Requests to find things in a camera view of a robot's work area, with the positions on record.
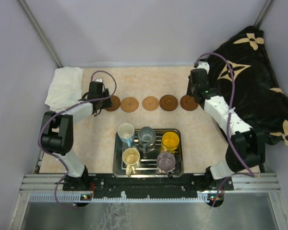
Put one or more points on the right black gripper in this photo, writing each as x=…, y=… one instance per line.
x=188, y=92

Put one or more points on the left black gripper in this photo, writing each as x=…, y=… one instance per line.
x=107, y=104

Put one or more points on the brown wooden coaster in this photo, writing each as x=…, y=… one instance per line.
x=129, y=104
x=115, y=101
x=168, y=102

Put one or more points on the woven rattan coaster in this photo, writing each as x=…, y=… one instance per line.
x=150, y=103

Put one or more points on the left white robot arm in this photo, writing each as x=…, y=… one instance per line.
x=57, y=135

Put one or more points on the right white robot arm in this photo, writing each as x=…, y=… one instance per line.
x=246, y=144

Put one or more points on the white folded cloth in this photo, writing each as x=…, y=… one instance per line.
x=65, y=89

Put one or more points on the black floral blanket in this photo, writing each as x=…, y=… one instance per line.
x=258, y=98

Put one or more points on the white and blue mug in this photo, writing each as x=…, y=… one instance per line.
x=126, y=133

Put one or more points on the yellow glass mug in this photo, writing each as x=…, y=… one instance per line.
x=170, y=142

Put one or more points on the grey metal mug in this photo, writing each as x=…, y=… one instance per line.
x=146, y=138

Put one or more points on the cream mug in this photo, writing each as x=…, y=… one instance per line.
x=132, y=160

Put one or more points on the metal tray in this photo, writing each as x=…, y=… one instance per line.
x=148, y=167

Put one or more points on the purple mug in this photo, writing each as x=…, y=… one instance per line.
x=165, y=162

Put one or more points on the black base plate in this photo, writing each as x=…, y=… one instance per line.
x=187, y=180

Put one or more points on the aluminium frame rail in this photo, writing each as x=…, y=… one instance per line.
x=49, y=188

